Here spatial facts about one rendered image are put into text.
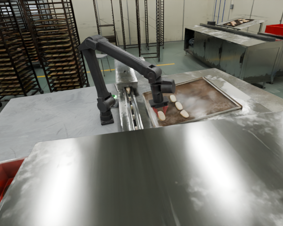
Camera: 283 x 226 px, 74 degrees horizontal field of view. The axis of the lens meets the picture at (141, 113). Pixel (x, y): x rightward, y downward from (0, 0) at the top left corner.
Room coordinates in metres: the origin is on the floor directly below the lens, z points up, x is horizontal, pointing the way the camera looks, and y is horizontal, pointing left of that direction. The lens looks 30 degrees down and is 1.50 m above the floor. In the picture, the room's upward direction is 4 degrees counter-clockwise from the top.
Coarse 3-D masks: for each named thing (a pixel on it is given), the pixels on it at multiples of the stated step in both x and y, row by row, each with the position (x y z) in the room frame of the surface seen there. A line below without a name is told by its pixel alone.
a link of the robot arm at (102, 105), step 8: (96, 40) 1.07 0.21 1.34; (80, 48) 1.10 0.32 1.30; (88, 48) 1.09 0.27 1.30; (88, 56) 1.09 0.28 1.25; (96, 56) 1.13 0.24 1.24; (88, 64) 1.10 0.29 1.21; (96, 64) 1.10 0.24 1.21; (96, 72) 1.08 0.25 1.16; (96, 80) 1.08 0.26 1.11; (96, 88) 1.09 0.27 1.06; (104, 88) 1.08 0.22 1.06; (104, 96) 1.06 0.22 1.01; (112, 96) 1.12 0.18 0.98; (104, 104) 1.04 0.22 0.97
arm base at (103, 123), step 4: (100, 112) 1.09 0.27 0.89; (104, 112) 1.07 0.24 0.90; (108, 112) 1.08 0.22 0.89; (100, 116) 1.08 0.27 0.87; (104, 116) 1.07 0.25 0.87; (108, 116) 1.07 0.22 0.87; (112, 116) 1.10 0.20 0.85; (104, 120) 1.06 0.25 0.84; (108, 120) 1.07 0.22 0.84; (112, 120) 1.07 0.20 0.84; (104, 124) 1.04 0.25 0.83
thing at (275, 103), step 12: (192, 72) 1.97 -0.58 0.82; (204, 72) 1.95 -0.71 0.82; (216, 72) 1.92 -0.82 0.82; (144, 84) 1.71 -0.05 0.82; (240, 84) 1.56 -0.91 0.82; (252, 96) 1.31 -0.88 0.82; (264, 96) 1.30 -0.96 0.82; (276, 96) 1.29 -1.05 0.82; (144, 108) 1.23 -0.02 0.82; (276, 108) 1.11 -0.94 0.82; (144, 120) 1.07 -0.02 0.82
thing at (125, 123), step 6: (120, 90) 1.50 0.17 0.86; (120, 96) 1.38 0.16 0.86; (120, 102) 1.27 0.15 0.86; (120, 108) 1.18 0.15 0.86; (126, 108) 1.17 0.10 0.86; (120, 114) 1.09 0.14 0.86; (126, 114) 1.09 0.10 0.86; (120, 120) 1.02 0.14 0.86; (126, 120) 1.01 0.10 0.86; (126, 126) 0.94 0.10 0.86
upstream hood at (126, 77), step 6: (120, 66) 2.02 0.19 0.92; (126, 66) 2.01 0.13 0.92; (120, 72) 1.82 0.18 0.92; (126, 72) 1.81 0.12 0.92; (132, 72) 1.80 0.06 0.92; (120, 78) 1.64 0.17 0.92; (126, 78) 1.63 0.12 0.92; (132, 78) 1.62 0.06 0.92; (120, 84) 1.52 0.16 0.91; (126, 84) 1.53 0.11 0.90; (132, 84) 1.54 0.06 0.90
